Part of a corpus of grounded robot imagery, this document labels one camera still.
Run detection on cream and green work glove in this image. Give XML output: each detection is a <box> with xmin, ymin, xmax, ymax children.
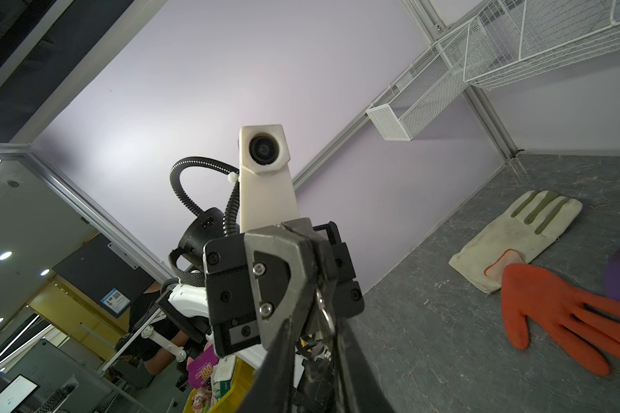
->
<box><xmin>449</xmin><ymin>190</ymin><xmax>583</xmax><ymax>294</ymax></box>

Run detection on white wire shelf basket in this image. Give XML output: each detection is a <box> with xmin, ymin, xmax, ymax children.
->
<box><xmin>463</xmin><ymin>0</ymin><xmax>620</xmax><ymax>91</ymax></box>

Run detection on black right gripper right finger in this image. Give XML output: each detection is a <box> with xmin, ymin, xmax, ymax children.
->
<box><xmin>333</xmin><ymin>318</ymin><xmax>394</xmax><ymax>413</ymax></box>

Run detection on white mesh box basket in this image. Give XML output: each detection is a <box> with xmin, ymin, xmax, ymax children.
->
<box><xmin>366</xmin><ymin>24</ymin><xmax>468</xmax><ymax>141</ymax></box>

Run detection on small silver key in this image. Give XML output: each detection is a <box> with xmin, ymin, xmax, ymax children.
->
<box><xmin>315</xmin><ymin>288</ymin><xmax>336</xmax><ymax>342</ymax></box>

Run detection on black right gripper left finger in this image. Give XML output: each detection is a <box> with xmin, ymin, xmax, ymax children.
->
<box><xmin>236</xmin><ymin>318</ymin><xmax>296</xmax><ymax>413</ymax></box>

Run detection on red rubber glove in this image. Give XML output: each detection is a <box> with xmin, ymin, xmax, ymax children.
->
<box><xmin>484</xmin><ymin>250</ymin><xmax>620</xmax><ymax>376</ymax></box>

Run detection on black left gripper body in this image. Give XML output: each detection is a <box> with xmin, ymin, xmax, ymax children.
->
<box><xmin>203</xmin><ymin>222</ymin><xmax>364</xmax><ymax>357</ymax></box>

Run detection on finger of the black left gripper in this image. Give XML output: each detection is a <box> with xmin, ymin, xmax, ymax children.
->
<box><xmin>312</xmin><ymin>232</ymin><xmax>339</xmax><ymax>321</ymax></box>
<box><xmin>244</xmin><ymin>218</ymin><xmax>319</xmax><ymax>351</ymax></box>

